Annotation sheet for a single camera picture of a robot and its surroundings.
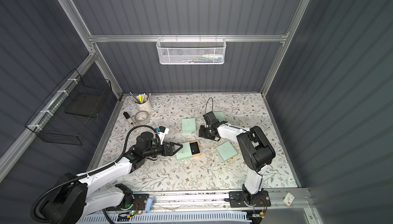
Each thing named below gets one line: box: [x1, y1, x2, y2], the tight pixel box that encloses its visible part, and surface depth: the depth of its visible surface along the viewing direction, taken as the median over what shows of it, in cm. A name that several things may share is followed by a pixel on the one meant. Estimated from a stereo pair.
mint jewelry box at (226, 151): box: [215, 141, 238, 163], surface depth 90 cm
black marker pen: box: [122, 112, 136, 128], surface depth 103 cm
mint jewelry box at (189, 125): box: [181, 117, 197, 133], surface depth 101 cm
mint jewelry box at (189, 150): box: [176, 140, 201, 161], surface depth 89 cm
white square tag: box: [282, 192, 295, 207], surface depth 75 cm
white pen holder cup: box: [135, 94, 152, 114], surface depth 107 cm
